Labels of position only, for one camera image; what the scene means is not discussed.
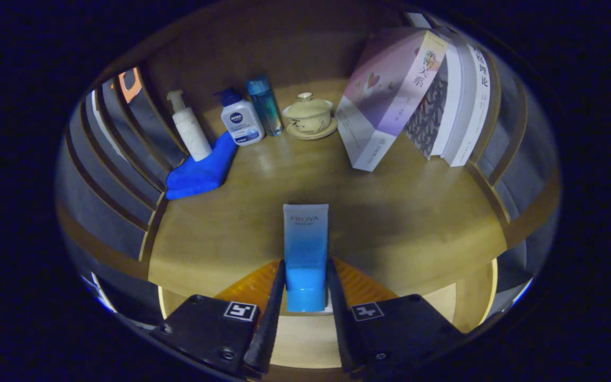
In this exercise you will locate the white pump bottle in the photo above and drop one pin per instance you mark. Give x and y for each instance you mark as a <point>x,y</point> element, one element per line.
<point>193,135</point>

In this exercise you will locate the wooden countertop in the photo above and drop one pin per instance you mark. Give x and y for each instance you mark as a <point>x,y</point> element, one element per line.
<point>417,212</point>

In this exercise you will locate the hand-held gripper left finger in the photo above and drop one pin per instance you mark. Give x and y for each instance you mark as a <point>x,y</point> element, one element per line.
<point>271,329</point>

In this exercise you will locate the teal slim bottle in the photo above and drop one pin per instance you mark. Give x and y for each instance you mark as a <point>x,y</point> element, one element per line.
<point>265,106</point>

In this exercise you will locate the brown wooden cabinet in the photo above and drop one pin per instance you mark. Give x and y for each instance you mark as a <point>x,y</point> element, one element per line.
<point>284,42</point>

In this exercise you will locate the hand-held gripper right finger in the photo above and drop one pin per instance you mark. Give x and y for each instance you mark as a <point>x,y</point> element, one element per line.
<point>340,329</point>

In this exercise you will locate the blue cosmetic tube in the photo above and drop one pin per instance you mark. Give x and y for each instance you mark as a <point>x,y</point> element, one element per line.
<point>305,239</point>

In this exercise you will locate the beige lidded teacup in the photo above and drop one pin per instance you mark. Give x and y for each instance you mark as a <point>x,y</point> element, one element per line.
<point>310,116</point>

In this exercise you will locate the blue folded cloth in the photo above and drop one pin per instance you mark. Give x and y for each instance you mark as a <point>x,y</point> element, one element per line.
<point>202,172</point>

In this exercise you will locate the pink and white book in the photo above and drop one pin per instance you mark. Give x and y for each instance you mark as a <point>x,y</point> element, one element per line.
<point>385,95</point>

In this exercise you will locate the white bottle with blue cap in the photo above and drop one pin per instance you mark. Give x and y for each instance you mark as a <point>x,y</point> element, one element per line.
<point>241,122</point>

